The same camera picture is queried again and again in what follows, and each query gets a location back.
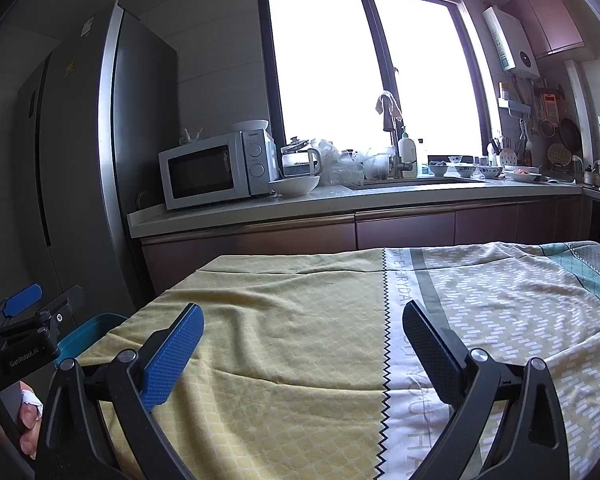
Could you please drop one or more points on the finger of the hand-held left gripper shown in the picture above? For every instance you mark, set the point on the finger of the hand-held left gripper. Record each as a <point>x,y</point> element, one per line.
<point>67,302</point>
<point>22,300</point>

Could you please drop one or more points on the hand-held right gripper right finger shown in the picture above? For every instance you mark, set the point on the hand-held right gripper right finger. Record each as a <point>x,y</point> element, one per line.
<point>430,350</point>

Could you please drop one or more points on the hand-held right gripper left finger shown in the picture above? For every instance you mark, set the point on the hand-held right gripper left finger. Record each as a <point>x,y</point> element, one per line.
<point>172,360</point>

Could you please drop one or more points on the blue bin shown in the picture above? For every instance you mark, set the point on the blue bin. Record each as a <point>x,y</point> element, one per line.
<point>92,335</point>

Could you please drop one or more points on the person's left hand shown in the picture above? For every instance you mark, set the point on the person's left hand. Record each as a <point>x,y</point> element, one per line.
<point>30,420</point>

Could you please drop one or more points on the yellow patterned tablecloth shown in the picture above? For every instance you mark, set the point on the yellow patterned tablecloth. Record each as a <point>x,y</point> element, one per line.
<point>280,360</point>

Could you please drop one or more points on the kitchen counter with brown cabinets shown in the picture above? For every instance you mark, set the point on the kitchen counter with brown cabinets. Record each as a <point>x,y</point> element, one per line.
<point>405,225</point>

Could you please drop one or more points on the silver refrigerator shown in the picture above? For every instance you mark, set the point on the silver refrigerator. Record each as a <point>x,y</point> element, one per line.
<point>80,160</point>

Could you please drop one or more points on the blue patterned bowl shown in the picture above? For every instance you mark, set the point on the blue patterned bowl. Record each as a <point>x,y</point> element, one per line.
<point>466,171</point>
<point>491,172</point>
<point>438,169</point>

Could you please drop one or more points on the white microwave oven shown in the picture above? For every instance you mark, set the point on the white microwave oven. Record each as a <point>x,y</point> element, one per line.
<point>200,172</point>

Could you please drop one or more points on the white pump bottle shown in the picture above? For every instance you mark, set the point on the white pump bottle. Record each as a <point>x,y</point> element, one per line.
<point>408,155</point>

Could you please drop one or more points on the plate with food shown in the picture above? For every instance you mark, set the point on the plate with food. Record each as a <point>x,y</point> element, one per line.
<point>524,175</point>

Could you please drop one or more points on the pile of clear plastic containers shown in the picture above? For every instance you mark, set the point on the pile of clear plastic containers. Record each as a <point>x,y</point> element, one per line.
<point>355,165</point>

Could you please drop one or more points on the white utensil holder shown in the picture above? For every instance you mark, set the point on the white utensil holder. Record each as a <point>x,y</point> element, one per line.
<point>507,157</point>

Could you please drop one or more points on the wide white bowl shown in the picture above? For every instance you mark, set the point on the wide white bowl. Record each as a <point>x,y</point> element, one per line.
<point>295,186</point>

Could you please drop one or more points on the kitchen faucet with rag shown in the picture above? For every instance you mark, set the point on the kitchen faucet with rag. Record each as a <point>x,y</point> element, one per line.
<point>395,135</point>

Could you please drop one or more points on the glass kettle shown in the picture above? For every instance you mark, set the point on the glass kettle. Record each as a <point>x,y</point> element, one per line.
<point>300,160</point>

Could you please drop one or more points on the small white bowl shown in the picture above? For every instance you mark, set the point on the small white bowl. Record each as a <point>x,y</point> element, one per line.
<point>250,126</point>

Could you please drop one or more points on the kitchen window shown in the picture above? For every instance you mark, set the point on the kitchen window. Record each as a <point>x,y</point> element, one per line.
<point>320,70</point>

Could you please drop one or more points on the white water heater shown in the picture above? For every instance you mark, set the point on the white water heater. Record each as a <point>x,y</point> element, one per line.
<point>512,40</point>

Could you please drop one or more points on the wall rack with utensils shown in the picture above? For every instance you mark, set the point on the wall rack with utensils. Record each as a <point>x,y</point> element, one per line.
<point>545,120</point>

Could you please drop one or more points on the brown wall cabinet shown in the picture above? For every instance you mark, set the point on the brown wall cabinet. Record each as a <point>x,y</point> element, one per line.
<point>550,15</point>

